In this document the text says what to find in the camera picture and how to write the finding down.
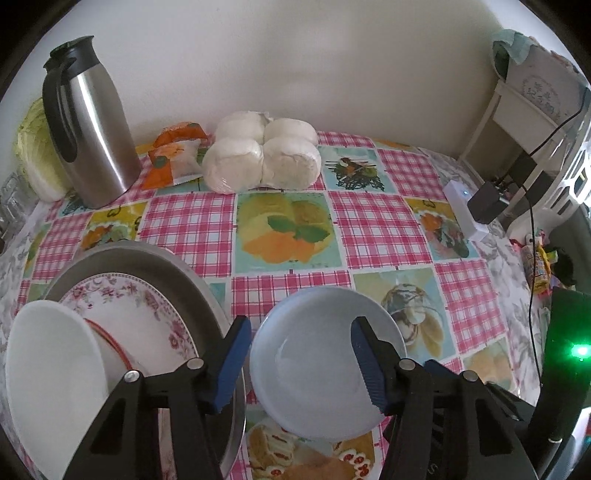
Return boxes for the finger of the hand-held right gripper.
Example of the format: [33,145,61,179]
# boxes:
[424,359,537,444]

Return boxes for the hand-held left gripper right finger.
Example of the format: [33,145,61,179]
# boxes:
[350,316,539,480]

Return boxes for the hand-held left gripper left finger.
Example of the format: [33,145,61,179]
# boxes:
[60,315,252,480]

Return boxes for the white round shallow bowl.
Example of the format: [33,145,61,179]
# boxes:
[249,286,408,440]

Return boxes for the floral rimmed white plate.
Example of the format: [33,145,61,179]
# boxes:
[58,272,200,480]

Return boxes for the stainless steel basin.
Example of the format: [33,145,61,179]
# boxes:
[41,240,247,480]

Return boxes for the red rimmed white bowl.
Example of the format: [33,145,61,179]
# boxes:
[83,318,145,376]

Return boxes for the white square bowl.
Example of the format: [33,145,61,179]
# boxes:
[6,300,112,480]

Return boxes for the colourful snack packets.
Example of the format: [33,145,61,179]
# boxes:
[519,235,561,289]

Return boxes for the white plastic basket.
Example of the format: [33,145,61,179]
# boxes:
[505,138,591,241]

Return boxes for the black power adapter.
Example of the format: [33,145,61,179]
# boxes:
[467,181,506,224]

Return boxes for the pink checked tablecloth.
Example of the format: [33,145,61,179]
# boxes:
[0,130,555,480]

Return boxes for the white power box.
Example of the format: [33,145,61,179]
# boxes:
[443,181,490,241]

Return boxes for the white shelf unit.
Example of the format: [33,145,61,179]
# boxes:
[457,46,587,190]

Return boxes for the bag of steamed buns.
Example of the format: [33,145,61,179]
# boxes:
[202,111,322,193]

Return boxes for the orange white snack packet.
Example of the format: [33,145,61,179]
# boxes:
[141,138,205,190]

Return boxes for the stainless steel thermos jug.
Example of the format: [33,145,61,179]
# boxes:
[41,37,143,209]

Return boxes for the teal cloth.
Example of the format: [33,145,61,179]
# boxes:
[490,28,539,81]

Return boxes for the napa cabbage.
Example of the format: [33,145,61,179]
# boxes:
[17,99,70,202]

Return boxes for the black cable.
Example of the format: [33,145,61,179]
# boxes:
[526,88,589,386]

